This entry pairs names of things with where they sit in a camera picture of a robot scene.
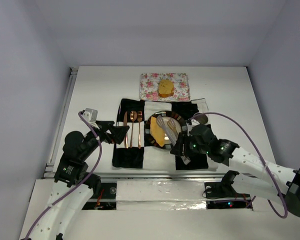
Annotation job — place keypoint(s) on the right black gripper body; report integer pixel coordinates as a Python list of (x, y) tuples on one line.
[(181, 144)]

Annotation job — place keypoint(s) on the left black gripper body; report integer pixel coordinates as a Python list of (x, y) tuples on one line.
[(109, 130)]

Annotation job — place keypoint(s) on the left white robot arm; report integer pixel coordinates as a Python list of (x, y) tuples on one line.
[(73, 185)]

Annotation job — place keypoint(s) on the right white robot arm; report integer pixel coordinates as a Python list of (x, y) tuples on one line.
[(248, 174)]

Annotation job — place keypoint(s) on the round brown bread piece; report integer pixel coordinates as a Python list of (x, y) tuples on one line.
[(165, 88)]

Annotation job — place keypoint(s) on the metal cup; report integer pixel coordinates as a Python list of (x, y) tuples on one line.
[(201, 118)]

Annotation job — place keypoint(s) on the copper knife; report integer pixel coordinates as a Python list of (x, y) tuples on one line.
[(125, 123)]

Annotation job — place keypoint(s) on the copper spoon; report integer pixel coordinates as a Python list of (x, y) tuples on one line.
[(133, 118)]

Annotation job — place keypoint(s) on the black white checkered placemat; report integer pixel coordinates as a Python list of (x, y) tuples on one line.
[(152, 158)]

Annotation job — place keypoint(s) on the copper fork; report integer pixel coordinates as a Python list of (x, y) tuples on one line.
[(139, 119)]

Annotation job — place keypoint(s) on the dark rimmed ceramic plate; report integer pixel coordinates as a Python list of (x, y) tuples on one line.
[(180, 124)]

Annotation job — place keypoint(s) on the floral rectangular tray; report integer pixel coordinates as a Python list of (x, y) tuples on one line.
[(149, 82)]

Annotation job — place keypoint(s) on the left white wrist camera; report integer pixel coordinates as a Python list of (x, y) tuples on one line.
[(90, 116)]

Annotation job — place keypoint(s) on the aluminium frame rail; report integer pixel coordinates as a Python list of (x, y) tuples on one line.
[(49, 166)]

